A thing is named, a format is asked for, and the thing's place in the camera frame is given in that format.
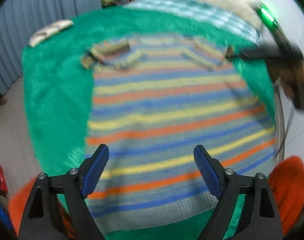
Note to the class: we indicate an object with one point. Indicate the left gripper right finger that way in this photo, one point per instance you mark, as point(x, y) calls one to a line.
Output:
point(259, 218)

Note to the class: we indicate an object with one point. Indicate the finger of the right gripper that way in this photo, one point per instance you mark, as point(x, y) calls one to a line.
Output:
point(247, 54)

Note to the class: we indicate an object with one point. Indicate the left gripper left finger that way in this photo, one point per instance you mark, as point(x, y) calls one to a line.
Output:
point(42, 218)

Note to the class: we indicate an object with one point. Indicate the striped knit sweater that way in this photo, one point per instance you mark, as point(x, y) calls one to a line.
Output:
point(155, 98)

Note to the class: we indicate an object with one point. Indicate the person's hand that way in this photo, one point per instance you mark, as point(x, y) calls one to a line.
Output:
point(288, 75)

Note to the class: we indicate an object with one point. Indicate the orange fluffy rug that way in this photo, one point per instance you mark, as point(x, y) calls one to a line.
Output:
point(286, 182)

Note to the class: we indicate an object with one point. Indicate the green checkered sheet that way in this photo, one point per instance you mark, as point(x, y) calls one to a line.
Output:
point(201, 12)

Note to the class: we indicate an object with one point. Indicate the patterned folded cloth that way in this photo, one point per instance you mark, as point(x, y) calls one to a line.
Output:
point(49, 31)

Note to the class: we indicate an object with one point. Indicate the blue-grey curtain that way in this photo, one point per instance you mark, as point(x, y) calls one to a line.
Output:
point(20, 19)

